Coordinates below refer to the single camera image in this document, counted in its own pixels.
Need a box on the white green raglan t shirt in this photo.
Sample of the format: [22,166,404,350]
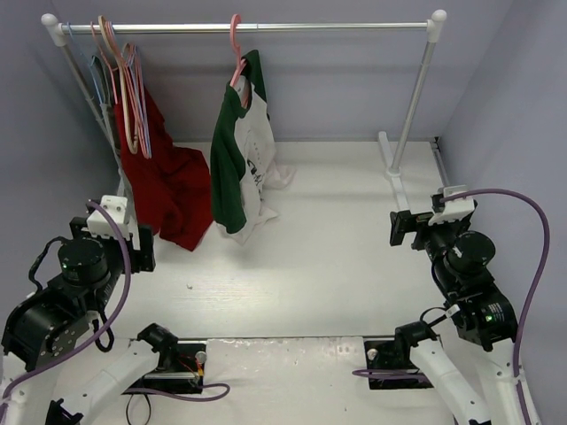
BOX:
[209,50,295,244]

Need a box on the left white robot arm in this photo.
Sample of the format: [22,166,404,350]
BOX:
[1,217,178,424]

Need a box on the red t shirt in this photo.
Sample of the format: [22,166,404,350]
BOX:
[114,94,213,251]

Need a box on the beige wooden hanger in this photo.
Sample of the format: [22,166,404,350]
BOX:
[98,15,138,154]

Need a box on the blue plastic hanger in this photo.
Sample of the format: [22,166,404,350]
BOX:
[66,22,113,106]

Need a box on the white metal clothes rack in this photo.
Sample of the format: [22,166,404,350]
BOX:
[41,10,449,222]

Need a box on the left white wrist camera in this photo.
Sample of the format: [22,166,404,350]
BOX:
[88,195,130,235]

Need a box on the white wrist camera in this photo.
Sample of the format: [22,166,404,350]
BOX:
[88,195,130,235]
[428,185,476,226]

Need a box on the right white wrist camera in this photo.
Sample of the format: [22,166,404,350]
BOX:
[428,185,476,226]

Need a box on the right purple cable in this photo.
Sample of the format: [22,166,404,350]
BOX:
[352,189,551,425]

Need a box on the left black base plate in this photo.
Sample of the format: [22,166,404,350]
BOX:
[128,340,206,395]

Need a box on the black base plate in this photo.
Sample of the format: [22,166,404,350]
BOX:
[363,336,433,390]
[128,340,206,395]

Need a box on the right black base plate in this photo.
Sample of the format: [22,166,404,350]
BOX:
[363,336,433,390]

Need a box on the black loop cable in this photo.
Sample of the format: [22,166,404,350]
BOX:
[126,391,156,425]

